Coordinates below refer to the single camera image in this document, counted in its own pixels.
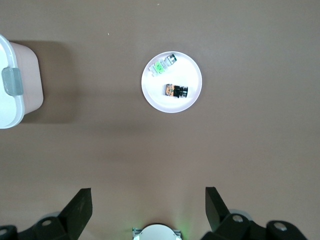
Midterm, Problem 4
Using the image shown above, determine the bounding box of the white lidded storage box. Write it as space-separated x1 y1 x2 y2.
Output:
0 33 45 130

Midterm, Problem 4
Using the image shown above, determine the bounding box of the orange push-button switch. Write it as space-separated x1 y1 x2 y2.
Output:
164 83 189 100

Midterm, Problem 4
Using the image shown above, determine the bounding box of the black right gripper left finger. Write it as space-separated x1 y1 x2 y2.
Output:
0 187 94 240

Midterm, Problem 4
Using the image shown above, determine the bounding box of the pink round plate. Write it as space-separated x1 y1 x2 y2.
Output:
140 50 203 114

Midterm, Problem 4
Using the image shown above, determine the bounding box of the green push-button switch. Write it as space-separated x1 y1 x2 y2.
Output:
148 53 178 77

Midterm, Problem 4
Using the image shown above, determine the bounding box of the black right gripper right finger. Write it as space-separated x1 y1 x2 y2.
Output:
201 186 310 240

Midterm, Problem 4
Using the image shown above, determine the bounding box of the brown table mat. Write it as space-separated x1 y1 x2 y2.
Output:
0 0 320 240

